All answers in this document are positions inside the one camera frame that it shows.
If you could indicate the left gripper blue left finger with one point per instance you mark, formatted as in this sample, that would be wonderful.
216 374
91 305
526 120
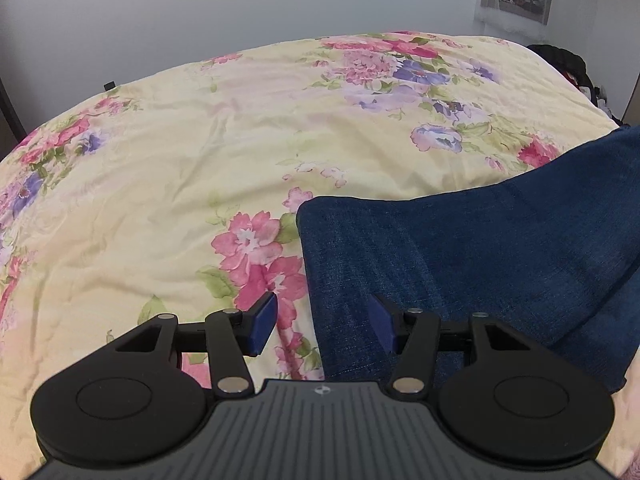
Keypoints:
233 334

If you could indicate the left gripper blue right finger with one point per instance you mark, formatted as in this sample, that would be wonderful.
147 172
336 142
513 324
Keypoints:
413 336

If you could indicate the dark blue denim jeans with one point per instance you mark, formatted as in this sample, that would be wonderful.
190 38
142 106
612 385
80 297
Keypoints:
554 253

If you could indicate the floral yellow bed quilt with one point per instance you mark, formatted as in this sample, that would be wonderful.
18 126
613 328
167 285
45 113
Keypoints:
178 192

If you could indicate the black clothes pile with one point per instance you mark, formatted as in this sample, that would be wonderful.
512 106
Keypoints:
573 68

